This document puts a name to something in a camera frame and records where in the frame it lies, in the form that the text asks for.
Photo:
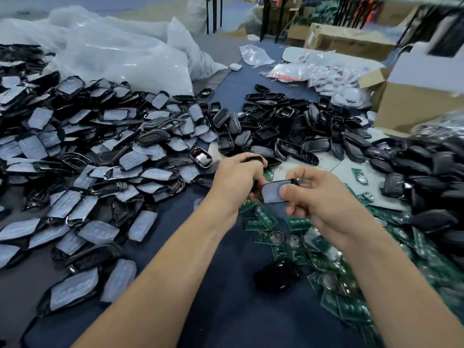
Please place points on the person's left hand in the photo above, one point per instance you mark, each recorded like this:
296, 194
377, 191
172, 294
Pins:
232, 188

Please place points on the person's right hand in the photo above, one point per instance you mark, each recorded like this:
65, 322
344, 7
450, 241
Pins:
330, 206

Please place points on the black key fob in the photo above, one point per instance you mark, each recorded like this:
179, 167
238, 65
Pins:
255, 160

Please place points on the film-covered black shell cover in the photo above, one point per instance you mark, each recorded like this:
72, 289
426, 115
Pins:
275, 192

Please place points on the pile of black shell halves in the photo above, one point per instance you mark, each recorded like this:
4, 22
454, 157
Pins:
304, 126

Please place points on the lone glossy black shell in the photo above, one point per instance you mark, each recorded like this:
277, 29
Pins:
277, 275

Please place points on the pile of assembled black fobs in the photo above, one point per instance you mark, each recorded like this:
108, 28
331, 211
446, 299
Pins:
428, 177

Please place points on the pile of green circuit boards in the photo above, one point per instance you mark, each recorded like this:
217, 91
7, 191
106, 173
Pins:
435, 264

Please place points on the pile of shells with pads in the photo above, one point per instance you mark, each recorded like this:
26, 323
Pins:
72, 155

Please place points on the person's left forearm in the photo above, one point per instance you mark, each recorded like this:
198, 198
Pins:
156, 286

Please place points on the person's right forearm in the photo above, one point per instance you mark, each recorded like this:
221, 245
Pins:
410, 290

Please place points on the small white object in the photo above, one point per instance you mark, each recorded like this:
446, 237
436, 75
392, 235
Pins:
236, 66

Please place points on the heap of clear parts bags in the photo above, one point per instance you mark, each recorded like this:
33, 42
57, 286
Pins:
341, 83

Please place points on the clear bag with red label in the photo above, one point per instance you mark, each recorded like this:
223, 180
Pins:
288, 72

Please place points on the small crumpled clear plastic bag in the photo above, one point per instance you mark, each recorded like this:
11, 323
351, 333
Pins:
257, 55

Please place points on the large open cardboard box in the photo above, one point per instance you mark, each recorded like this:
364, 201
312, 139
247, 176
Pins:
420, 105

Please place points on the clear bag of metal parts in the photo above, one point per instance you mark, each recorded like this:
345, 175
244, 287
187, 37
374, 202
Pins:
444, 128

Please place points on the brown cardboard box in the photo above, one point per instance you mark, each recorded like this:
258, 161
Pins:
352, 41

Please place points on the white sack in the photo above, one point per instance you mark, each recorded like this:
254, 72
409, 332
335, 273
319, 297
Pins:
196, 14

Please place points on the large white plastic bag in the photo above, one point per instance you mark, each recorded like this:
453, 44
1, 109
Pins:
109, 54

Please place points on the black metal table frame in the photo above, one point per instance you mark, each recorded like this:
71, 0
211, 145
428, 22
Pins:
214, 14

